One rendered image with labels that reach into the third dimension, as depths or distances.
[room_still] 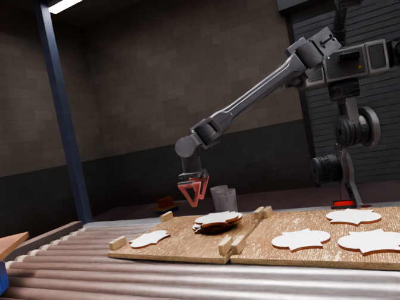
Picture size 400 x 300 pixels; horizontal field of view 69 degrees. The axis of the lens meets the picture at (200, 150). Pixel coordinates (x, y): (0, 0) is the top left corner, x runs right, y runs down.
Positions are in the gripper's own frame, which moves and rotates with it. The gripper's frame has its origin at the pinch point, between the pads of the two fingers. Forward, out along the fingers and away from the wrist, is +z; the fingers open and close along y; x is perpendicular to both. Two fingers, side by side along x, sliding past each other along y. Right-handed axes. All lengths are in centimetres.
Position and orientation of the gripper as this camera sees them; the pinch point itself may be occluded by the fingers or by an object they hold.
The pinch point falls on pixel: (197, 200)
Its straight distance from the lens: 93.1
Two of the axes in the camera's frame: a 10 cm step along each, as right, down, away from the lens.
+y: 2.3, -0.7, 9.7
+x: -9.6, 1.6, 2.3
